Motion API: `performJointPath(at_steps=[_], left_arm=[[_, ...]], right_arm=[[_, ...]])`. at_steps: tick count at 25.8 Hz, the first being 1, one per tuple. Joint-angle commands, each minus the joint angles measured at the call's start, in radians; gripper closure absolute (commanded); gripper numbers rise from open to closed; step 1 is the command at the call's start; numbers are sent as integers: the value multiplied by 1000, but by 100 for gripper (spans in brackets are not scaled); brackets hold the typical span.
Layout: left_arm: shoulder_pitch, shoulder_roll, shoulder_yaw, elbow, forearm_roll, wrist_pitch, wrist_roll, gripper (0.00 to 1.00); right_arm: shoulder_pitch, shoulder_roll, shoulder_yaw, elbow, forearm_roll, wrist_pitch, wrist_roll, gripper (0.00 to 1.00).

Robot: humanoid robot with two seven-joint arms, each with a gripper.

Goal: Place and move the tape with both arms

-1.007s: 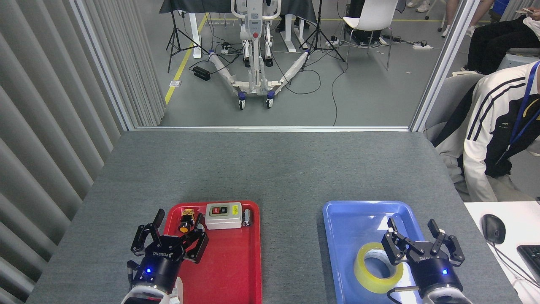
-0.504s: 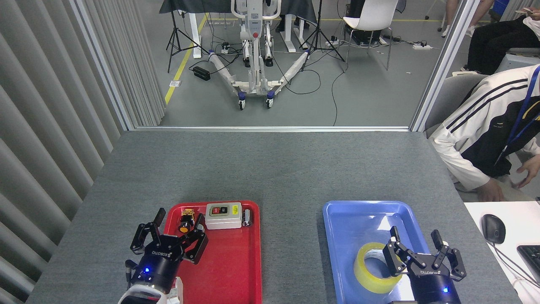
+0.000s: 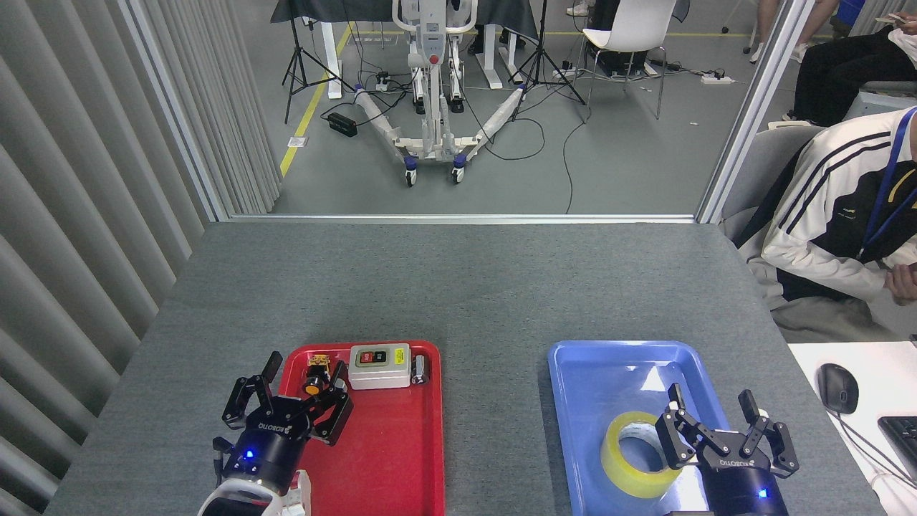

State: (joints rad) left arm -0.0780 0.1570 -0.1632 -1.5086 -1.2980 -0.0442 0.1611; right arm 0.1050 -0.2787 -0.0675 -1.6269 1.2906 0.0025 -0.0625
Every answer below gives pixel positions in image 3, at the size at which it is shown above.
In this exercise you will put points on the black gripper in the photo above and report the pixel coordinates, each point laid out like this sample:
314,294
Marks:
745,491
269,451

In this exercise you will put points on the yellow tape roll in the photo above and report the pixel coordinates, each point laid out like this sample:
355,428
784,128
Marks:
622,479

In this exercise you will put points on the person's hand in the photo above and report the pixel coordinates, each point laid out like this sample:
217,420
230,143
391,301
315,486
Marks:
903,283

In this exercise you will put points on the yellow push button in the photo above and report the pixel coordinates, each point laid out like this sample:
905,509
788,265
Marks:
315,376

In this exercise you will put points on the white red circuit breaker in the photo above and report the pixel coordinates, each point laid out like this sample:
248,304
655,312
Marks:
302,494

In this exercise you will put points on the red plastic tray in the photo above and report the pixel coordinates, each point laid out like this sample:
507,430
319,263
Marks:
387,459

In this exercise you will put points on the black computer mouse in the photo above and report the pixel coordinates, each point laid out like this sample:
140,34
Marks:
838,387

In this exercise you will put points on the blue plastic tray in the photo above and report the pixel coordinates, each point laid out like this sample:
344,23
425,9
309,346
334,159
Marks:
594,387

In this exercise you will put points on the white side table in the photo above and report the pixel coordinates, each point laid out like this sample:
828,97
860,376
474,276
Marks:
888,373

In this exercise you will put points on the black keyboard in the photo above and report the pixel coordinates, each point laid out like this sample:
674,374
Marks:
904,441

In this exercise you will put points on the seated person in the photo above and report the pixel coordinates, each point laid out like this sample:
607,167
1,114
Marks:
817,236

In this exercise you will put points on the white floor plate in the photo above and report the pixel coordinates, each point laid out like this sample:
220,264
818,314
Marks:
298,142

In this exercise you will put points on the grey office chair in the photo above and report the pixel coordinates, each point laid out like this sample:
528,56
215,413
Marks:
759,172

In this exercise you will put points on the black power brick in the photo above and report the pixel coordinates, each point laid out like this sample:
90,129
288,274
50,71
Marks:
342,125

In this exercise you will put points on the white stand on wheels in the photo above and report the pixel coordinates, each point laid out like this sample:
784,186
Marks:
433,136

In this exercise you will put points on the black tripod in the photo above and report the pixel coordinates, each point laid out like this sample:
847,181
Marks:
295,50
542,43

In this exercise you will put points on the white power strip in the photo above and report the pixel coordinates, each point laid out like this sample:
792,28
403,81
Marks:
716,79

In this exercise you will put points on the person with dark trousers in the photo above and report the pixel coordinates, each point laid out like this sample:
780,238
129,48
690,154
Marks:
838,72

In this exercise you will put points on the desk with dark cloth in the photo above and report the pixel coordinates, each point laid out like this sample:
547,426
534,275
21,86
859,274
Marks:
337,8

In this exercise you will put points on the standing person's legs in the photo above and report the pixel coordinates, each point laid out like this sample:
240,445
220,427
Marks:
809,29

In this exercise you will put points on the white plastic chair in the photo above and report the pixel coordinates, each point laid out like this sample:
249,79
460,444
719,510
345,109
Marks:
634,29

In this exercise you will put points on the white switch box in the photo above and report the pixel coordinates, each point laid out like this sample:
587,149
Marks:
380,373

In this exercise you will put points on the small silver cylinder switch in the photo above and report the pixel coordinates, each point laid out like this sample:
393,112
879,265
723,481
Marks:
419,370

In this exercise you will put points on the silver frame rail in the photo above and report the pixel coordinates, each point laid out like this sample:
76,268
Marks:
466,218

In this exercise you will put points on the silver frame post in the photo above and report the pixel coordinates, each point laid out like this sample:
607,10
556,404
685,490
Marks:
172,107
752,107

